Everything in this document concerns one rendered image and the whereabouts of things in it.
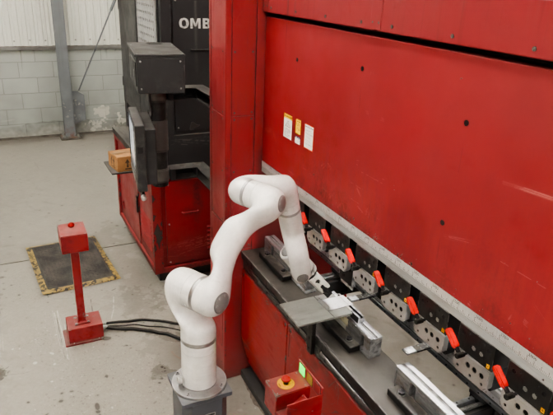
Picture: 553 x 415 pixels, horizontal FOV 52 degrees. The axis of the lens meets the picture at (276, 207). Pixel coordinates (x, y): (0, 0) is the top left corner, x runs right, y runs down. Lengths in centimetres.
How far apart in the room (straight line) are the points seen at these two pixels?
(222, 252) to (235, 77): 126
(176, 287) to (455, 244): 89
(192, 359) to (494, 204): 106
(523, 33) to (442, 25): 30
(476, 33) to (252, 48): 145
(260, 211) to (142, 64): 128
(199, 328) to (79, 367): 206
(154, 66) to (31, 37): 588
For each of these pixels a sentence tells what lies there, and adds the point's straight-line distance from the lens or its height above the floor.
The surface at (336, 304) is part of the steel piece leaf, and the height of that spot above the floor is 100.
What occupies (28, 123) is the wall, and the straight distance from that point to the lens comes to 893.
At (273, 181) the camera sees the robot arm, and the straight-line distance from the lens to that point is 201.
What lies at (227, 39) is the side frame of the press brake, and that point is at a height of 203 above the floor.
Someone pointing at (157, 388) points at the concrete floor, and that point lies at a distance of 363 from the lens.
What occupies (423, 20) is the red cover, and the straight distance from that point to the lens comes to 187.
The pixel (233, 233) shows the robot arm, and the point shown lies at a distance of 186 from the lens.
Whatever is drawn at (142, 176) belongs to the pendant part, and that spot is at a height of 133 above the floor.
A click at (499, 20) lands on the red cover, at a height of 224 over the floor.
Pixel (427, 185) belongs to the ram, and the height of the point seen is 171.
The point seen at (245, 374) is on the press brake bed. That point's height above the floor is 5.
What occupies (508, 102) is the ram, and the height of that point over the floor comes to 204.
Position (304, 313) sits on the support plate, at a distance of 244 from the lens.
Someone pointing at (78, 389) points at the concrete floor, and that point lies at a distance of 371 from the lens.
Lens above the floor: 232
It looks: 22 degrees down
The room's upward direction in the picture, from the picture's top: 2 degrees clockwise
